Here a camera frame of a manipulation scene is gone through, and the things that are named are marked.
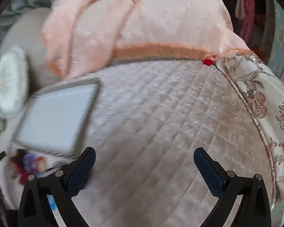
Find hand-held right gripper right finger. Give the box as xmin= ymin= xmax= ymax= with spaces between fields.
xmin=193 ymin=147 xmax=272 ymax=227

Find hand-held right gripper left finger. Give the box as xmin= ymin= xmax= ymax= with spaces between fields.
xmin=18 ymin=147 xmax=96 ymax=227

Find pile of hair accessories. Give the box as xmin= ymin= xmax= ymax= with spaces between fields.
xmin=9 ymin=148 xmax=67 ymax=185

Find blue spiral hair tie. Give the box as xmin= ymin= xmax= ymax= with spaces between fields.
xmin=46 ymin=195 xmax=56 ymax=212

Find striped box with white inside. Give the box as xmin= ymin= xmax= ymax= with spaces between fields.
xmin=13 ymin=77 xmax=102 ymax=159

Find cream quilted bedspread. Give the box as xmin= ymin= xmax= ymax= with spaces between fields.
xmin=0 ymin=59 xmax=278 ymax=227

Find white fluffy round cushion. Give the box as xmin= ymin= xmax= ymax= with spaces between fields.
xmin=0 ymin=46 xmax=30 ymax=120

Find grey pillow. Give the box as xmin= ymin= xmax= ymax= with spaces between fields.
xmin=0 ymin=7 xmax=62 ymax=90

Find pale blue floral curtain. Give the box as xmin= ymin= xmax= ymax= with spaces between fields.
xmin=267 ymin=0 xmax=284 ymax=81

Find pink fluffy blanket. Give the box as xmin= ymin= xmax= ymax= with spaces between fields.
xmin=41 ymin=0 xmax=253 ymax=77

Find hanging clothes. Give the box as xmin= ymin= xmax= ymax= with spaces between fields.
xmin=218 ymin=0 xmax=275 ymax=52

